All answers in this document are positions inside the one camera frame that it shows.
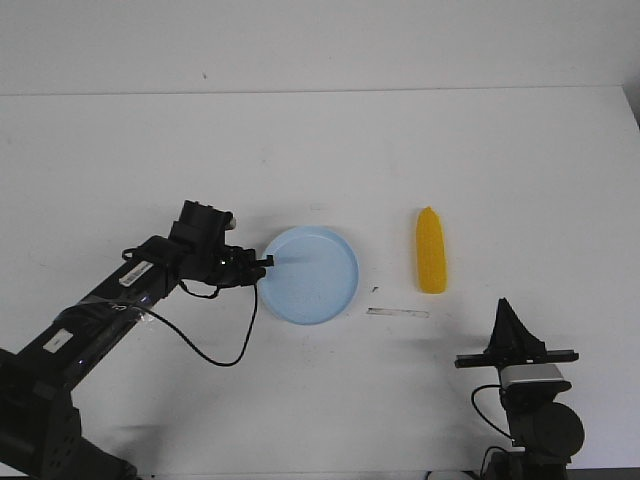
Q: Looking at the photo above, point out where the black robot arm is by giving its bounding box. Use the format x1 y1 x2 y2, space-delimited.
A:
1 201 274 479
248 253 585 479

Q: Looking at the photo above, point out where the yellow corn cob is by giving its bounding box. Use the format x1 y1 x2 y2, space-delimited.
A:
415 207 448 294

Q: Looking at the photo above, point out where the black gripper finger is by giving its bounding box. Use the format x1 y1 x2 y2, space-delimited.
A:
488 298 544 353
245 249 274 266
248 267 266 285

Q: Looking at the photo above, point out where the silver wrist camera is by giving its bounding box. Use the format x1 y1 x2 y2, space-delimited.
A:
499 363 572 393

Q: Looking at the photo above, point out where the light blue round plate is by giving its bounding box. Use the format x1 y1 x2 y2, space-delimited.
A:
258 226 360 326

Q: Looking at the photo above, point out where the clear tape strip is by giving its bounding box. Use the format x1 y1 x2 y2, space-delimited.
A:
366 307 430 318

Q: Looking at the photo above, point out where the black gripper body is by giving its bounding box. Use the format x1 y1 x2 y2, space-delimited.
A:
169 200 250 288
454 348 579 369

